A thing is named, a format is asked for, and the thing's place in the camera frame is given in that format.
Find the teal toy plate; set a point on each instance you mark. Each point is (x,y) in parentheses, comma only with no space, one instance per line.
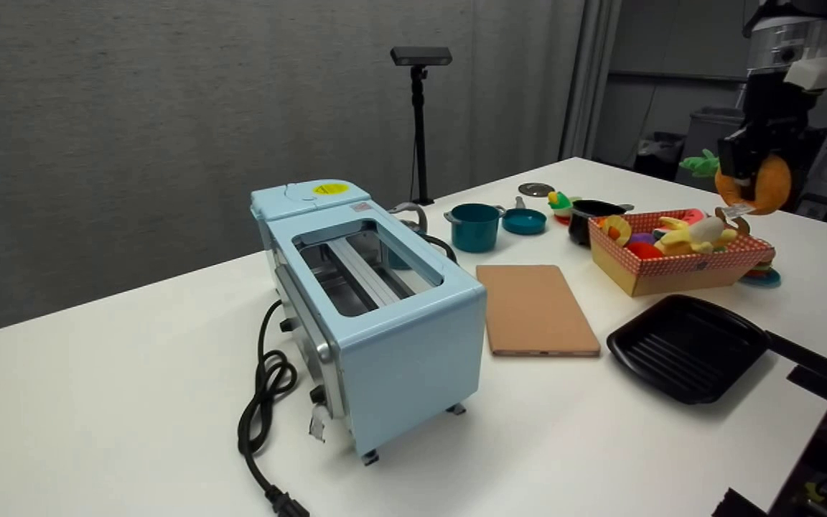
(761,276)

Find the toy bowl with green vegetable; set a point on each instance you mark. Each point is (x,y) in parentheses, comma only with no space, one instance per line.
(557,201)

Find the teal toy pot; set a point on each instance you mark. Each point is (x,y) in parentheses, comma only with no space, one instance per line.
(474,230)

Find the red checkered cardboard box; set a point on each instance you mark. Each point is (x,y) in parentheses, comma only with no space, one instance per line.
(690,267)

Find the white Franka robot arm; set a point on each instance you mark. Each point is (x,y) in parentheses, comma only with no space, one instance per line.
(805,39)

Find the light blue toaster oven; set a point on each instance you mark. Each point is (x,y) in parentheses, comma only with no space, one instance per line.
(375,318)

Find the teal toy pan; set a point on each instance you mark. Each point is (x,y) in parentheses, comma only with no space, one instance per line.
(524,221)

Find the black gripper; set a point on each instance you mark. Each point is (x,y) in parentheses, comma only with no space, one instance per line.
(775,105)

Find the black ribbed plastic tray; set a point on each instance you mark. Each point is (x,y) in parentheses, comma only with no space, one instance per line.
(686,349)

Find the black stand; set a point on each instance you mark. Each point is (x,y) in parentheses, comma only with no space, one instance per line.
(421,115)

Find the yellow banana plush toy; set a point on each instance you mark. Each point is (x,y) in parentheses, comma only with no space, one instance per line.
(696,233)

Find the tan cutting board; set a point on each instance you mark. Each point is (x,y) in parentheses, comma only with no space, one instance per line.
(534,312)

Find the round metal table grommet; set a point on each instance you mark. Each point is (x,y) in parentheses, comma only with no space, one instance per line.
(534,188)

